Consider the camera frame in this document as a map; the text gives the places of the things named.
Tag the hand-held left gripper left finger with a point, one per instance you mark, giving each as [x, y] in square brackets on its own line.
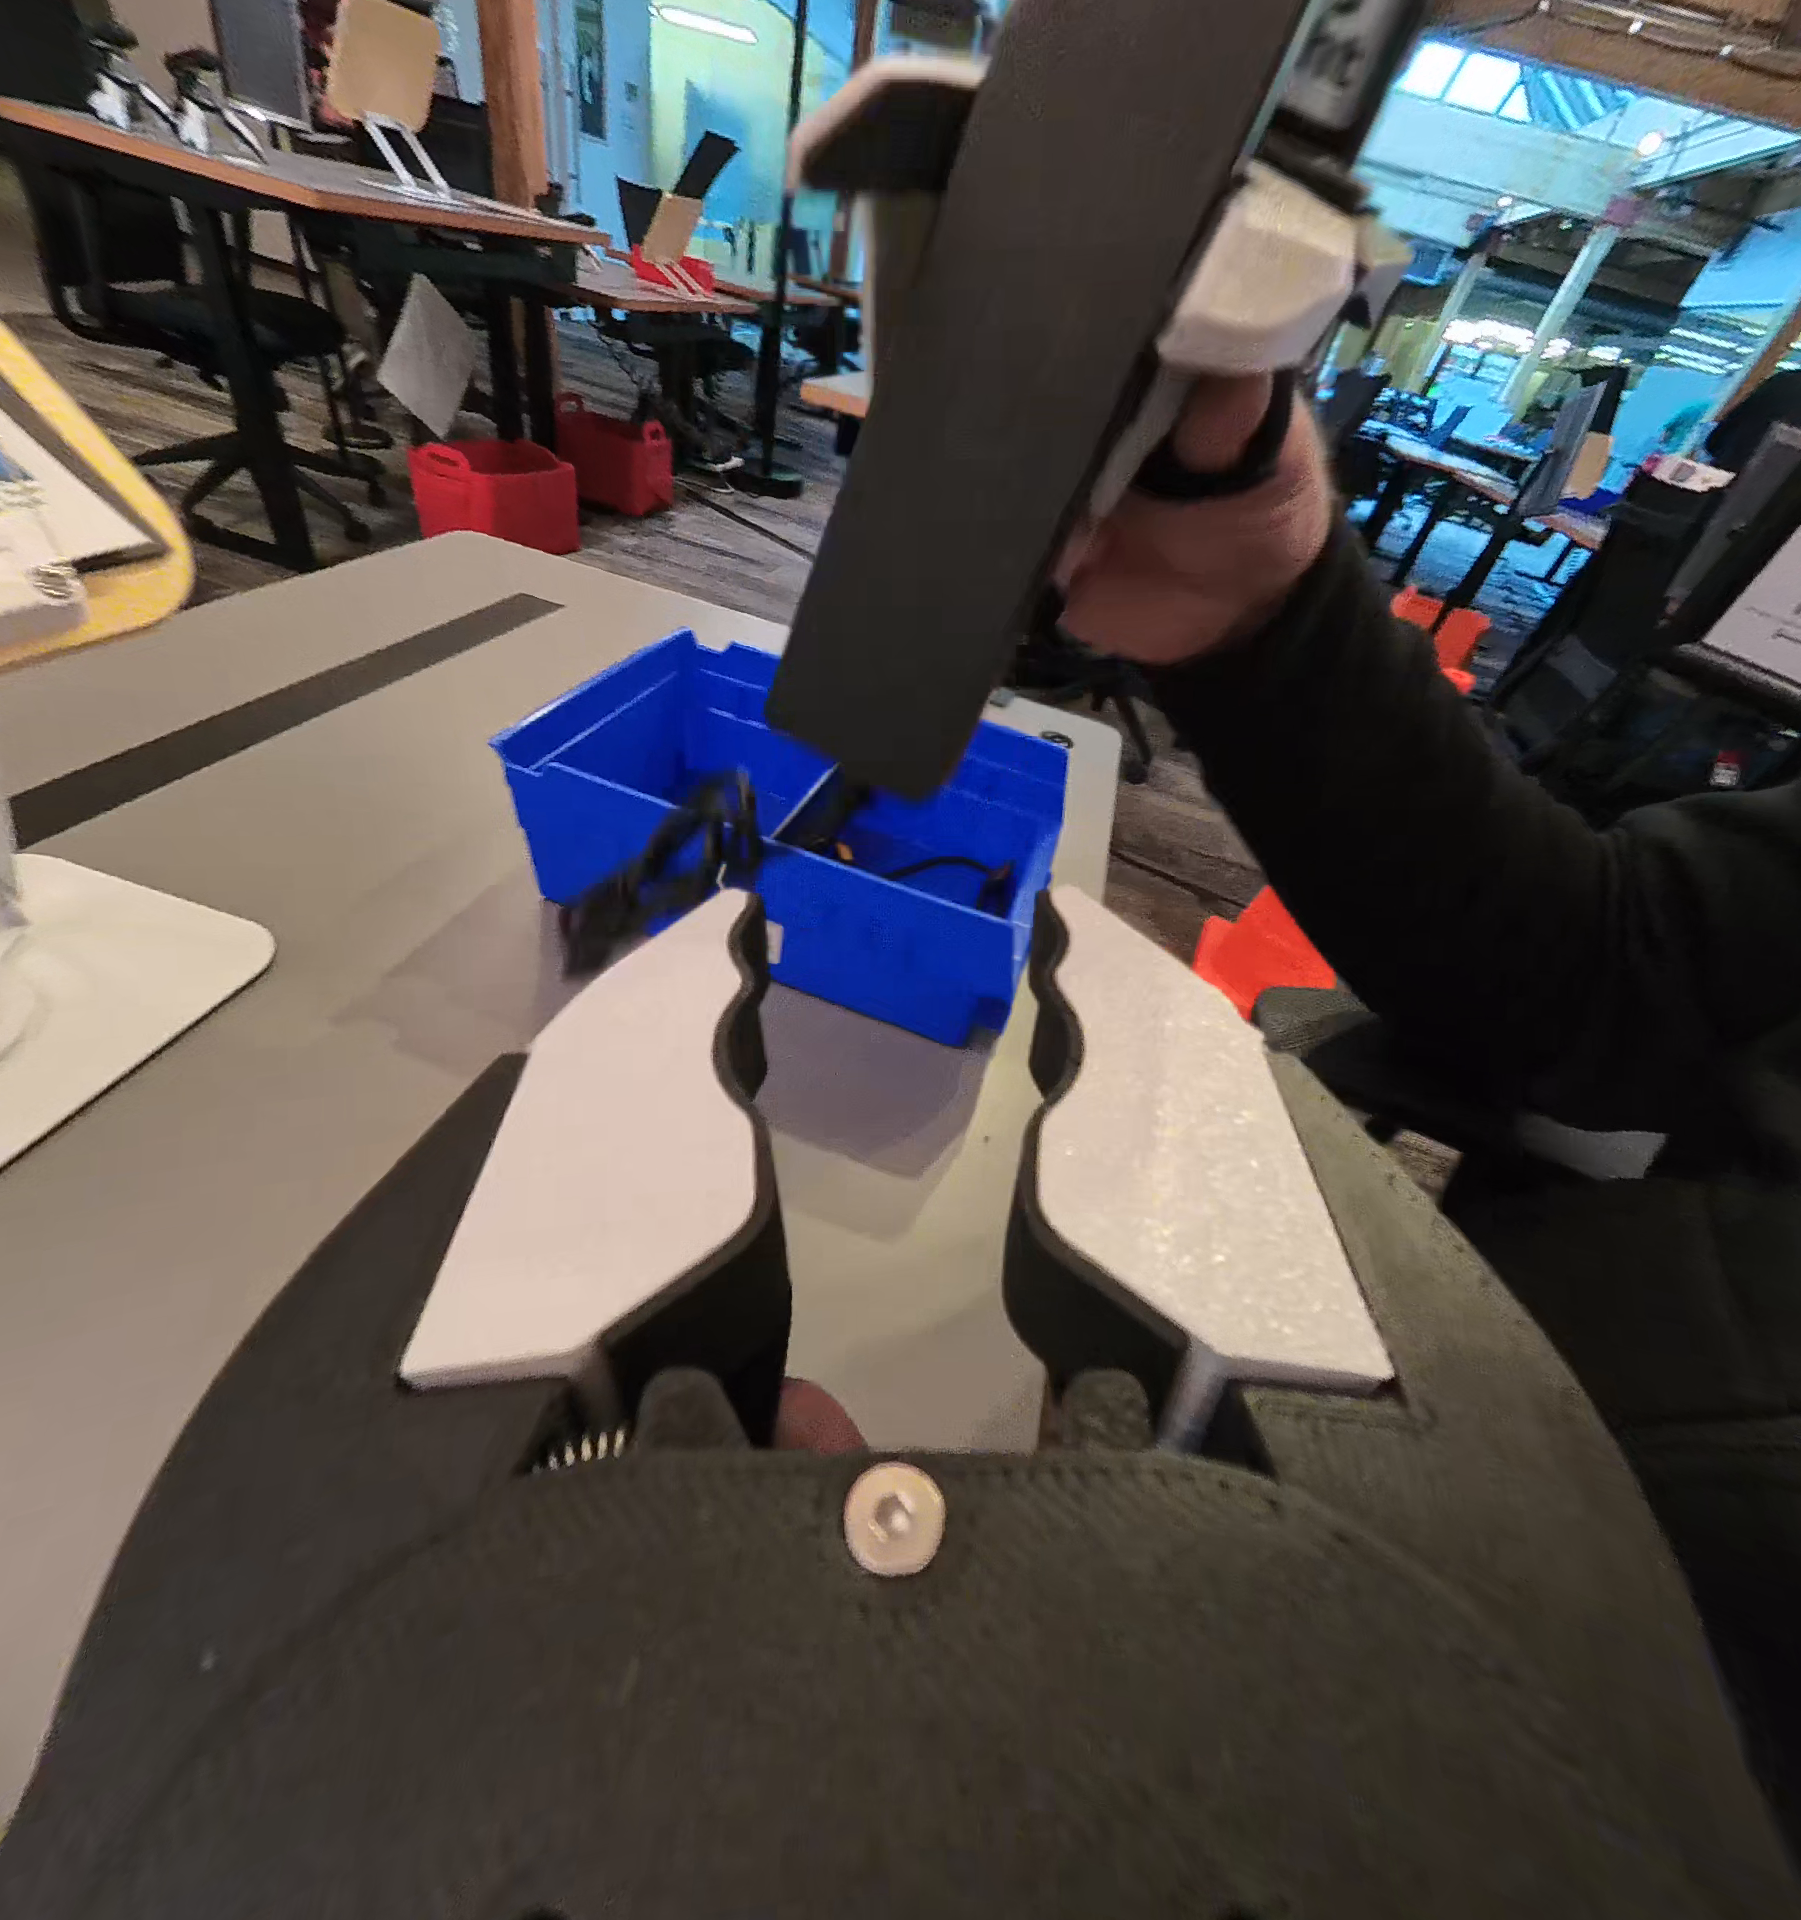
[602, 1184]

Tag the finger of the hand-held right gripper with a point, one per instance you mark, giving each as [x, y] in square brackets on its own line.
[1260, 300]
[885, 121]

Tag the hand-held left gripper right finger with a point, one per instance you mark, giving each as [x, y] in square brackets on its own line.
[1201, 1184]

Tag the blue plastic bin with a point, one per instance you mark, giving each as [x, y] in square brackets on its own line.
[901, 946]

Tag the person's right forearm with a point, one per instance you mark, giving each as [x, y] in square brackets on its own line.
[1440, 840]

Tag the person's right hand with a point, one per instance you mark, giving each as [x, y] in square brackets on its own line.
[1216, 569]

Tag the orange plastic bin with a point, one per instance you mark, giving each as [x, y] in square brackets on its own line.
[1440, 630]
[1260, 946]

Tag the red tray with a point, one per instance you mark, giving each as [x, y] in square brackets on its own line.
[675, 272]

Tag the red storage bin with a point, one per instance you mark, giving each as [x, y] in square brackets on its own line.
[495, 504]
[624, 466]

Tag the white paper sheet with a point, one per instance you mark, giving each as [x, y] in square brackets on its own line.
[429, 360]

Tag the white instruction board stand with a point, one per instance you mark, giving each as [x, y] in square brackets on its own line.
[91, 974]

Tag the wooden desk black legs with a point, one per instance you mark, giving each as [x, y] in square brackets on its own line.
[315, 188]

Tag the person's black jacket torso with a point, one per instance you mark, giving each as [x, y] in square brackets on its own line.
[1739, 1426]

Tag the black office chair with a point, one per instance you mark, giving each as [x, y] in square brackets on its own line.
[240, 323]

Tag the wooden support post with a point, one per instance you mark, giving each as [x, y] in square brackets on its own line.
[514, 104]

